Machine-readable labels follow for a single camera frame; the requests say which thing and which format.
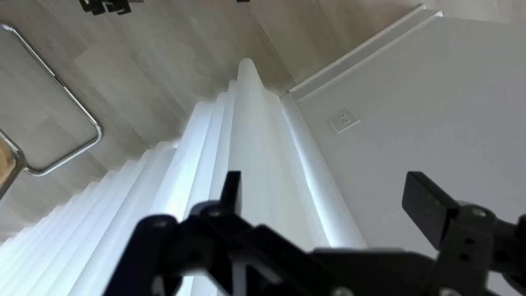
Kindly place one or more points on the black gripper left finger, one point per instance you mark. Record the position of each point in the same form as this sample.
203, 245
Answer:
231, 246

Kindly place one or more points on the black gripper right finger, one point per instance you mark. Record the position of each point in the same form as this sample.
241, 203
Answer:
466, 240

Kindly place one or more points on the white sheer curtain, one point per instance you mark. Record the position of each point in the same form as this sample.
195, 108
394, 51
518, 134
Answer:
252, 141

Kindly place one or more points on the white baseboard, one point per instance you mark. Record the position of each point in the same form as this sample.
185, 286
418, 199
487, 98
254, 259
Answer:
362, 51

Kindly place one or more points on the wicker chrome cantilever chair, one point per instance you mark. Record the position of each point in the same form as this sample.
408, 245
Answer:
66, 87

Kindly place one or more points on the black stand foot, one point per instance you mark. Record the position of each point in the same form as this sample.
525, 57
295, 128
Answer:
107, 4

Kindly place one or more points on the white wall outlet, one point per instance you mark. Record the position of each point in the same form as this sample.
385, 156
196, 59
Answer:
344, 120

